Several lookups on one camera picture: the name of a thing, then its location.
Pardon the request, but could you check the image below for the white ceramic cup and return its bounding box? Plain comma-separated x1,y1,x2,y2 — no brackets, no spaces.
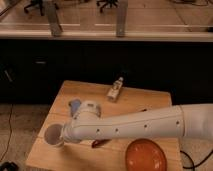
44,124,64,147

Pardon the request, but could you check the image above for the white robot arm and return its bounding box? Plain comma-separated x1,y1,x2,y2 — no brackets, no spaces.
61,101,213,143

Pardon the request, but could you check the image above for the small glass bottle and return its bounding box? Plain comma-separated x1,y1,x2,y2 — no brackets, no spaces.
107,77,123,102

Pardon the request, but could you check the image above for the blue grey small object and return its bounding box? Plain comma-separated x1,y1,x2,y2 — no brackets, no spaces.
69,99,81,116

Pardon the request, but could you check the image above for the orange bowl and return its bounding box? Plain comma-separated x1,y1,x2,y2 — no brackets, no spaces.
125,139,167,171

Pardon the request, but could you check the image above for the black office chair right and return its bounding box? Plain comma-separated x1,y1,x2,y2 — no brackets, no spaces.
96,0,118,13

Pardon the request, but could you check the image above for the black object floor corner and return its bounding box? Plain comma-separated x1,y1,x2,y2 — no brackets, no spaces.
0,162,19,171

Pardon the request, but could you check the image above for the grey metal post right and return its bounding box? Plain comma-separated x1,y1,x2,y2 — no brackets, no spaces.
116,0,128,37

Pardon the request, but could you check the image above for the grey metal post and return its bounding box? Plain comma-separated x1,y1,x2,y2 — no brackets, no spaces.
116,0,128,37
44,0,62,37

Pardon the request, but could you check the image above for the grey metal post left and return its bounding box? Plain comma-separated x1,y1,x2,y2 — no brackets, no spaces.
44,0,62,37

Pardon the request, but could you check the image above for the black cable on floor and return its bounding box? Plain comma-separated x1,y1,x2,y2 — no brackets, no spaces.
0,103,14,163

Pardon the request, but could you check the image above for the black cable right floor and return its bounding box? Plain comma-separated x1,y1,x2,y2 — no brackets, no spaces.
179,149,213,170

